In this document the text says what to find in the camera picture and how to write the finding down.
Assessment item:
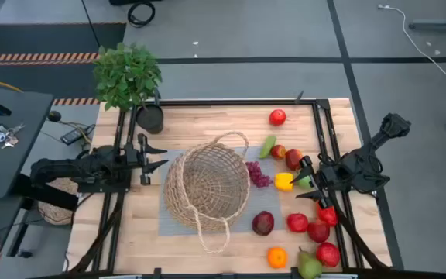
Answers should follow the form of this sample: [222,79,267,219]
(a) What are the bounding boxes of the thin black cable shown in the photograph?
[80,0,102,50]

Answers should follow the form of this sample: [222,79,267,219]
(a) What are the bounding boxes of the grey woven placemat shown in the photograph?
[157,145,285,236]

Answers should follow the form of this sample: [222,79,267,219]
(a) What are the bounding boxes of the dark grey desk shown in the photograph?
[0,85,55,199]

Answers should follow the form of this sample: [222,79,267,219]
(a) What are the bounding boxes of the grey furniture leg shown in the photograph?
[408,0,446,32]

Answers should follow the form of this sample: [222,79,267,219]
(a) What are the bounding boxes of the black power adapter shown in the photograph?
[60,123,96,146]

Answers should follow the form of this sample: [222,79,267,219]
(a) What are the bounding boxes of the green pear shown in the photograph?
[297,246,324,279]

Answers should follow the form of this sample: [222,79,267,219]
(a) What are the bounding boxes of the yellow bell pepper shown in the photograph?
[273,172,294,192]

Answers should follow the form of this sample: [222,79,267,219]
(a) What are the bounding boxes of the black floor mat striped edge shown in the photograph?
[0,21,127,105]

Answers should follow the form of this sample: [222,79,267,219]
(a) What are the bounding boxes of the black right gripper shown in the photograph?
[289,154,338,210]

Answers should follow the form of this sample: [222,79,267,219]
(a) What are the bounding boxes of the woven wicker basket with handles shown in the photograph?
[163,130,252,255]

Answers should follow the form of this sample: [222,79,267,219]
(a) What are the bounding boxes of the white cable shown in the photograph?
[377,3,446,80]

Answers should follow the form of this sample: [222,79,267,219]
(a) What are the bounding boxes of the small red apple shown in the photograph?
[270,144,287,160]

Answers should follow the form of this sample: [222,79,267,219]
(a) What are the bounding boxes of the dark maroon round fruit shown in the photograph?
[251,210,276,237]

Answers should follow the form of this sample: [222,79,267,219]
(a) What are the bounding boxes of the silver keys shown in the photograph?
[0,122,26,150]

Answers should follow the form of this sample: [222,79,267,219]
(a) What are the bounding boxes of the round woven straw basket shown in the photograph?
[36,177,80,226]

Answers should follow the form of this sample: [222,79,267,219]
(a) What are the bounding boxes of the purple grape bunch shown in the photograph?
[245,160,273,189]

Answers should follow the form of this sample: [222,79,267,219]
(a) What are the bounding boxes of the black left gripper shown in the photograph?
[124,133,170,186]

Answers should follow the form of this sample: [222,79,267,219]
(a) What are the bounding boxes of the light green cucumber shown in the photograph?
[259,134,277,160]

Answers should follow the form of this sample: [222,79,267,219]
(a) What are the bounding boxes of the small red orange fruit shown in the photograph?
[316,201,339,228]

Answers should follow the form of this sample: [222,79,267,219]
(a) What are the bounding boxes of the black coiled cable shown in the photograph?
[126,0,156,29]

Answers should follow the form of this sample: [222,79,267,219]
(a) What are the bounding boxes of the potted green leafy plant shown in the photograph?
[92,41,165,136]

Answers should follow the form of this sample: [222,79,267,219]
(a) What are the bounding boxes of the orange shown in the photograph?
[266,246,289,270]

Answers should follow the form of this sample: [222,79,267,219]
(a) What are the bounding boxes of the red yellow apple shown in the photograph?
[284,148,304,172]

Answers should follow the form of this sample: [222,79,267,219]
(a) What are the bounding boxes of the black aluminium table frame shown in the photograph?
[70,97,404,279]

